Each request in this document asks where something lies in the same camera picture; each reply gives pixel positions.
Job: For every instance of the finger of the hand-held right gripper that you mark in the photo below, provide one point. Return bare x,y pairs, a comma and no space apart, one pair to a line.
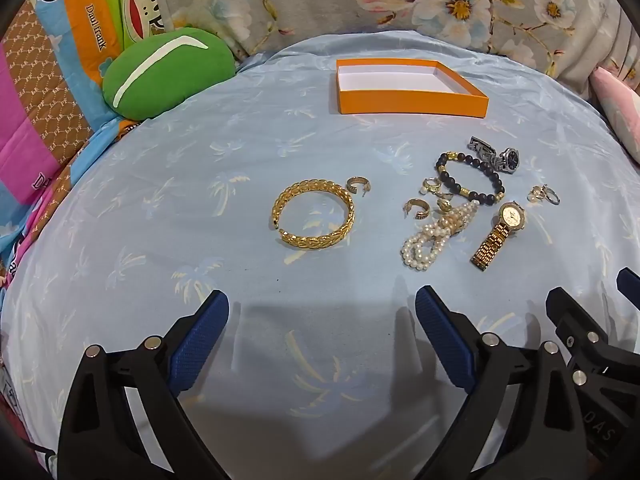
631,287
585,330

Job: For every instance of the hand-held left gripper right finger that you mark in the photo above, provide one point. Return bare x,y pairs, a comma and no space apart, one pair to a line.
442,340

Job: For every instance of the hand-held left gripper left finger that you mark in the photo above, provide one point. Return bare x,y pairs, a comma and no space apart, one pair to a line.
200,340

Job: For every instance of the gold wristwatch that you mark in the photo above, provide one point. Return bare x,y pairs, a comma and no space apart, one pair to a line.
510,216

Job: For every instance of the gold hoop earring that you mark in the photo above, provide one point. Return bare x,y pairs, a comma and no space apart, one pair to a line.
419,205
352,180

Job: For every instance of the gold braided bangle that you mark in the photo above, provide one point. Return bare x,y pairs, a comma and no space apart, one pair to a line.
315,241

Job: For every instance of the silver wristwatch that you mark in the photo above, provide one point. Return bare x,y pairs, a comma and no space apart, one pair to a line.
510,157

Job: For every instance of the orange cardboard box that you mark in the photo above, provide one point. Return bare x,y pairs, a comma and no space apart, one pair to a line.
400,100

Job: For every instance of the light blue palm-print sheet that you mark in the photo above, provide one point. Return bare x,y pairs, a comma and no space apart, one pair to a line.
200,185

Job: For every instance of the pink floral pillow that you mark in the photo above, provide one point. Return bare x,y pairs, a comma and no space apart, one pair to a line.
617,105

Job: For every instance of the green cushion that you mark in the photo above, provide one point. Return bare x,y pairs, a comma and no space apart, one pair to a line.
165,70

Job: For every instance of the cartoon printed blanket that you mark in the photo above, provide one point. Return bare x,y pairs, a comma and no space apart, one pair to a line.
60,60

